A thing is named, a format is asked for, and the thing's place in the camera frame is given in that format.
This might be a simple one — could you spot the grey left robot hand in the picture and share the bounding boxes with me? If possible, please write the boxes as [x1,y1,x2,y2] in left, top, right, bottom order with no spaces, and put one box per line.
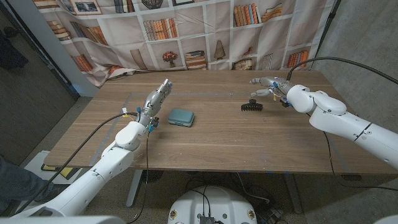
[136,78,173,128]

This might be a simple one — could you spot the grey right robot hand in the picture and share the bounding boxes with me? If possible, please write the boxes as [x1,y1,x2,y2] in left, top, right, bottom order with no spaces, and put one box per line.
[249,76,295,108]

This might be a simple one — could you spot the black hair claw clip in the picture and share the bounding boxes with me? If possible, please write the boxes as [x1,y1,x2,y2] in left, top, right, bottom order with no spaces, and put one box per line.
[241,98,264,112]

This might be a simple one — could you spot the teal soap case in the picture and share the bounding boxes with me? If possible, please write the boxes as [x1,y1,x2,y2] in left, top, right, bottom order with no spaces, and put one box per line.
[167,108,195,128]

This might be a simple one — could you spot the printed bookshelf backdrop cloth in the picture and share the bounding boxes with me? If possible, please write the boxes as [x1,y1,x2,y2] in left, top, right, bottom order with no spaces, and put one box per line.
[32,0,337,88]

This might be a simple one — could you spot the black backdrop stand pole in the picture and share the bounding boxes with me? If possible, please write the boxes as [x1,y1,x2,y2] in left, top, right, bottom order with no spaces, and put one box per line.
[310,0,342,65]

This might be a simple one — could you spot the white table leg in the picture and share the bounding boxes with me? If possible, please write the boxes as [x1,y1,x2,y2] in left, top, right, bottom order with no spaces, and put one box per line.
[126,169,144,208]

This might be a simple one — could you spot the grey table leg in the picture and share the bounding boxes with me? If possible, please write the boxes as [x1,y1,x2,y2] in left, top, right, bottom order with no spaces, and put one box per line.
[283,173,304,215]

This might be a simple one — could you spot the white robot torso base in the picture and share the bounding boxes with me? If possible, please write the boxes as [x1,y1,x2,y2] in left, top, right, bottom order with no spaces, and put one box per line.
[167,185,258,224]

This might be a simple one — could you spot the person leg in jeans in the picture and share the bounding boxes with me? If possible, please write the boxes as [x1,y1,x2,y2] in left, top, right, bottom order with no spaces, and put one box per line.
[0,156,57,214]

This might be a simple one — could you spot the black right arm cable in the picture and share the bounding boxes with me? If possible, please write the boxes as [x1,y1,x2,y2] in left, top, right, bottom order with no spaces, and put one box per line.
[285,56,398,85]

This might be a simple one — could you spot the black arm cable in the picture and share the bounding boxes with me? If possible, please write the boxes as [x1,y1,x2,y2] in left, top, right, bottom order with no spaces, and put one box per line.
[14,111,138,215]
[285,56,398,85]

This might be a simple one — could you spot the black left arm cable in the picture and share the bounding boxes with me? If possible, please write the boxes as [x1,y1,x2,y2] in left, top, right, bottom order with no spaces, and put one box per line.
[14,111,138,215]

